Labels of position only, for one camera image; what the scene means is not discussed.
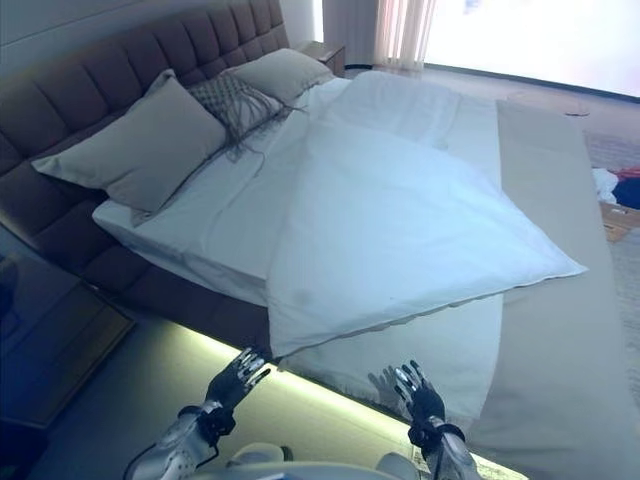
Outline beige bed runner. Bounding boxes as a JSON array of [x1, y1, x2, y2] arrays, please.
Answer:
[[469, 99, 640, 480]]

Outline sheer pink curtain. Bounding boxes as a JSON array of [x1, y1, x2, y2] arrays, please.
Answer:
[[374, 0, 436, 71]]

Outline fringed macrame cushion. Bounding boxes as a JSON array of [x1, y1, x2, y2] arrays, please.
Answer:
[[188, 72, 311, 166]]

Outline beige pillow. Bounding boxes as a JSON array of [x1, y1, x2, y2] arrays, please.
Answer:
[[32, 69, 227, 216], [230, 48, 335, 101]]

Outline wooden nightstand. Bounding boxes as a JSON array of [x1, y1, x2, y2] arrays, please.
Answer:
[[294, 39, 347, 79], [0, 249, 136, 426]]

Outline pile of clothes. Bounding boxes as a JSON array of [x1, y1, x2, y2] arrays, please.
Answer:
[[592, 167, 640, 209]]

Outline robot right leg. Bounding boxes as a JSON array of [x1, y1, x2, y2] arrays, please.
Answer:
[[374, 452, 419, 480]]

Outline cardboard box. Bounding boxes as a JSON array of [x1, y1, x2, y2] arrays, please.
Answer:
[[597, 199, 640, 244]]

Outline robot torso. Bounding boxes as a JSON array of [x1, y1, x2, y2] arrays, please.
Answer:
[[269, 467, 386, 480]]

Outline robot leg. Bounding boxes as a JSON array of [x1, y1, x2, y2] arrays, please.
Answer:
[[227, 444, 296, 480], [374, 452, 419, 480]]

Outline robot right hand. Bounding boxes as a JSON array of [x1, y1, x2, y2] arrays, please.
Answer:
[[394, 360, 446, 431]]

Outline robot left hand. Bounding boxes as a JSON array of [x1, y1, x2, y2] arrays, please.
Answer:
[[207, 348, 271, 401]]

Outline white duvet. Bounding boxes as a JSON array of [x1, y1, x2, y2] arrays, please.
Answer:
[[267, 69, 589, 361]]

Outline robot left leg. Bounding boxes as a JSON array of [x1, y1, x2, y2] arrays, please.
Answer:
[[227, 444, 296, 480]]

